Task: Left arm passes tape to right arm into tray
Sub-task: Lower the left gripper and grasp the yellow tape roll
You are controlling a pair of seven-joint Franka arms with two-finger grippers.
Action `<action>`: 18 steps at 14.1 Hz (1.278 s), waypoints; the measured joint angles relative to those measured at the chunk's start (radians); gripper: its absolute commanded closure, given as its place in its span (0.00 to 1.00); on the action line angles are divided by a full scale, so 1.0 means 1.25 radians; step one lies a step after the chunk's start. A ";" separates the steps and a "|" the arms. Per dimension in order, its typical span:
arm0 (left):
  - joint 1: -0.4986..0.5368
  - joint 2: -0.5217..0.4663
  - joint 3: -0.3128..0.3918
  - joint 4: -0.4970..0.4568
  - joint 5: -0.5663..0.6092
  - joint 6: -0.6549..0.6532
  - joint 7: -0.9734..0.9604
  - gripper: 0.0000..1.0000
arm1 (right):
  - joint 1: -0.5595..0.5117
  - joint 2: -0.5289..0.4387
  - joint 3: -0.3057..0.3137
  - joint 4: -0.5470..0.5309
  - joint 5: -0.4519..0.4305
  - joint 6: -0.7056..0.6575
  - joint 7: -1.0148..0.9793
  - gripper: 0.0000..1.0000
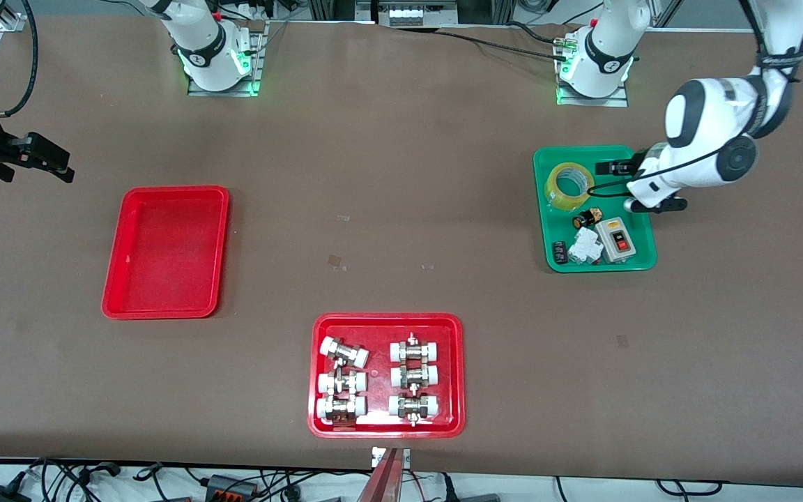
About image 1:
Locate yellow packing tape roll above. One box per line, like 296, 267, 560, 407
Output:
544, 162, 596, 210

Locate green plastic tray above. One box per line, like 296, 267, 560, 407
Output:
533, 145, 657, 274

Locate empty red plastic tray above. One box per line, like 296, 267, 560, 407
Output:
100, 184, 230, 321

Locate red tray with fittings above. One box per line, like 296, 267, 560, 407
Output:
307, 312, 466, 439

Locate white circuit breaker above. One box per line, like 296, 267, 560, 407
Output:
569, 227, 603, 266

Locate white power strip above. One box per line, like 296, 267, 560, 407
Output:
388, 3, 459, 27

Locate white capped brass pipe fitting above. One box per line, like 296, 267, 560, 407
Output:
390, 364, 441, 390
316, 395, 367, 425
320, 336, 370, 369
390, 333, 441, 363
317, 370, 367, 395
388, 393, 441, 427

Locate black plug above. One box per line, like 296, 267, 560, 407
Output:
443, 473, 500, 502

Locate grey orange connector box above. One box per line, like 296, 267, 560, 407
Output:
205, 474, 261, 501

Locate red metal bar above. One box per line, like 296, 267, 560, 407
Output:
356, 450, 404, 502

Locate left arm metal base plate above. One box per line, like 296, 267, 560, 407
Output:
556, 31, 630, 107

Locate grey push button switch box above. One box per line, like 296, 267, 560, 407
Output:
595, 216, 636, 264

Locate black cable on table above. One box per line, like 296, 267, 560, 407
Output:
435, 28, 571, 61

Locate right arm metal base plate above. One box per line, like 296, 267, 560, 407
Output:
188, 21, 267, 97

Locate silver metal bracket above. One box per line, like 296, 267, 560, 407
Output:
372, 446, 411, 469

